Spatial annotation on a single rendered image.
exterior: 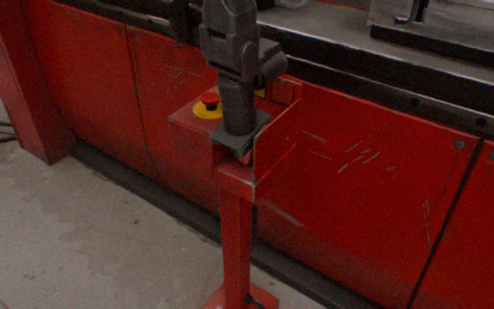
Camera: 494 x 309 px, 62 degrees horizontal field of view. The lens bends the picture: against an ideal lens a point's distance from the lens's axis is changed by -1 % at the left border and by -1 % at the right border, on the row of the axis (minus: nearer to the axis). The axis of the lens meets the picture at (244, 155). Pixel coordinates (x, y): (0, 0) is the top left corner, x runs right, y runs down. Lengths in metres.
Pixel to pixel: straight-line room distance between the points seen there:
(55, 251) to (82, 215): 0.19
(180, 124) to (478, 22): 0.59
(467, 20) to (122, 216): 1.35
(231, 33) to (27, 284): 1.26
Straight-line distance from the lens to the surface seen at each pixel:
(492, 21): 0.91
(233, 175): 0.77
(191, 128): 0.77
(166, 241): 1.61
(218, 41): 0.61
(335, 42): 0.88
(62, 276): 1.61
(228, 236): 1.00
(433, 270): 1.10
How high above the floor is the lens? 1.20
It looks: 38 degrees down
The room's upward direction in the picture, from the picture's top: straight up
